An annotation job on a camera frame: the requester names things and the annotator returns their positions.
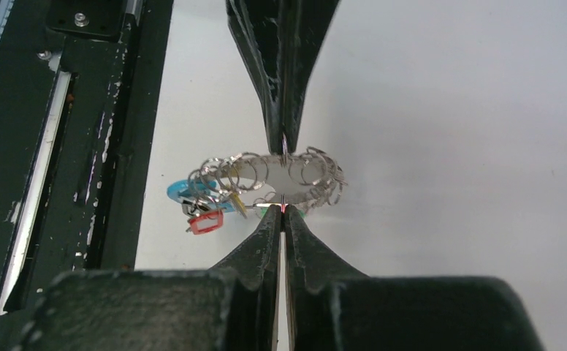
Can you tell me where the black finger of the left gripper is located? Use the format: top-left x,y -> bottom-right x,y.
226,1 -> 284,154
281,1 -> 339,154

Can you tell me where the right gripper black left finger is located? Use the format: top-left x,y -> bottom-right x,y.
15,205 -> 282,350

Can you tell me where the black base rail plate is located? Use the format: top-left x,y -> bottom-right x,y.
0,1 -> 173,350

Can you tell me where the large keyring with key tags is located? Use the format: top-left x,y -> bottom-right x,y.
167,146 -> 348,235

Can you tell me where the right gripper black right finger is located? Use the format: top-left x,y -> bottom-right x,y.
284,206 -> 544,350

